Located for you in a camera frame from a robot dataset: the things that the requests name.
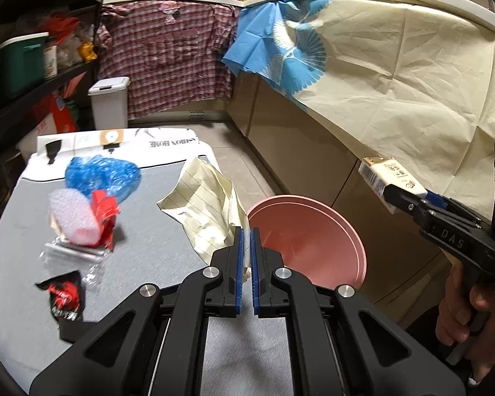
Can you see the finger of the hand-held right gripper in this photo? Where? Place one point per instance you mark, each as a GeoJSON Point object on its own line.
{"type": "Point", "coordinates": [404, 200]}
{"type": "Point", "coordinates": [449, 206]}

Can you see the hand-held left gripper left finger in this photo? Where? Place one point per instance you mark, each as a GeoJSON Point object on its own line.
{"type": "Point", "coordinates": [239, 264]}

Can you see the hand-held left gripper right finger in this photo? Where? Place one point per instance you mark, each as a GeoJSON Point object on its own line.
{"type": "Point", "coordinates": [255, 264]}

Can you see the white cigarette pack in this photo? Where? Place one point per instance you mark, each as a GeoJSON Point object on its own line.
{"type": "Point", "coordinates": [385, 175]}

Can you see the pink plastic bin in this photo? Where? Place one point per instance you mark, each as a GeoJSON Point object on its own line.
{"type": "Point", "coordinates": [313, 239]}

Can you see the cream lined paper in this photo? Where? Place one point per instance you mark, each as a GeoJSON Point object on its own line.
{"type": "Point", "coordinates": [202, 210]}

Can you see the blue plastic bag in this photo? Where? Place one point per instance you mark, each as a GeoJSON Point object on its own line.
{"type": "Point", "coordinates": [103, 175]}

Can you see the clear plastic wrapper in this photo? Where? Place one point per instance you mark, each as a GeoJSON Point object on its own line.
{"type": "Point", "coordinates": [74, 255]}

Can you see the bubble wrap piece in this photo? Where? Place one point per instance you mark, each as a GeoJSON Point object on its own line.
{"type": "Point", "coordinates": [72, 216]}

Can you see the black red wrapper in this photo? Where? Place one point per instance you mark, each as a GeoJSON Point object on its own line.
{"type": "Point", "coordinates": [66, 295]}

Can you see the person's right hand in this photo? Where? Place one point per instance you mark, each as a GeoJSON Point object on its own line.
{"type": "Point", "coordinates": [451, 313]}

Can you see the folding table with grey cover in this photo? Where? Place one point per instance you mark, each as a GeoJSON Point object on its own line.
{"type": "Point", "coordinates": [148, 239]}

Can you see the cream blue printed cloth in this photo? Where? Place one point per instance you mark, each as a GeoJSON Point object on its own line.
{"type": "Point", "coordinates": [396, 82]}

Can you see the white lidded bin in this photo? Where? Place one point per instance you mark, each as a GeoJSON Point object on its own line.
{"type": "Point", "coordinates": [109, 105]}

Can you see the red plaid shirt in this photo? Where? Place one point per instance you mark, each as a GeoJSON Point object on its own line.
{"type": "Point", "coordinates": [169, 53]}

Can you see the orange packet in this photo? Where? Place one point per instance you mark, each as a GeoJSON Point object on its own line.
{"type": "Point", "coordinates": [57, 115]}

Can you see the black shelf rack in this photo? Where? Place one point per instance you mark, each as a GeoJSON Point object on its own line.
{"type": "Point", "coordinates": [33, 90]}

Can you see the orange bag on shelf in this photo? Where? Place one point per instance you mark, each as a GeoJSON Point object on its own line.
{"type": "Point", "coordinates": [62, 24]}

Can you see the green storage box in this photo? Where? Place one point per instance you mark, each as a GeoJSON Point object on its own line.
{"type": "Point", "coordinates": [12, 70]}

